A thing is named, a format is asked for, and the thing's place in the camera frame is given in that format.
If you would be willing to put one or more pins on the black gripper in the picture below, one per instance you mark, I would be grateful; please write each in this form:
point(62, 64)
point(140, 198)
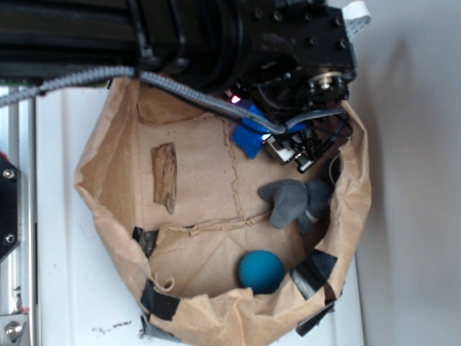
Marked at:
point(300, 62)

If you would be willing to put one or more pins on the blue rectangular sponge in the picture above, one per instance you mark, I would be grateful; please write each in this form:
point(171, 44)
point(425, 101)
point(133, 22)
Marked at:
point(252, 137)

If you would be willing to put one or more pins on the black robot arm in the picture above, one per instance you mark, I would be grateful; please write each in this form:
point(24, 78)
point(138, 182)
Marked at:
point(191, 49)

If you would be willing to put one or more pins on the grey plush elephant toy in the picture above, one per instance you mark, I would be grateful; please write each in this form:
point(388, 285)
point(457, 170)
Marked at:
point(303, 203)

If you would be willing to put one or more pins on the brown wood bark piece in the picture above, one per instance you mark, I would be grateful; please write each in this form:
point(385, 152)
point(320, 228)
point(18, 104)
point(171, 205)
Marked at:
point(164, 163)

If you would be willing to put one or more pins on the brown paper-lined box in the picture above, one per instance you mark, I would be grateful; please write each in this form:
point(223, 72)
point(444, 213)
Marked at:
point(183, 268)

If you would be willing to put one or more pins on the teal ball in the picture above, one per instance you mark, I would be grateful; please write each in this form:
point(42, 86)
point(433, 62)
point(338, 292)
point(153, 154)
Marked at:
point(261, 271)

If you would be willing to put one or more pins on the black mounting plate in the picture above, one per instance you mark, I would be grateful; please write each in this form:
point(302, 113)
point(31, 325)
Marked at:
point(9, 194)

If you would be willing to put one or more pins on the aluminium frame rail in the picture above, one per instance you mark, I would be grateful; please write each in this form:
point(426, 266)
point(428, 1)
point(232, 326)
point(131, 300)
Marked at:
point(18, 270)

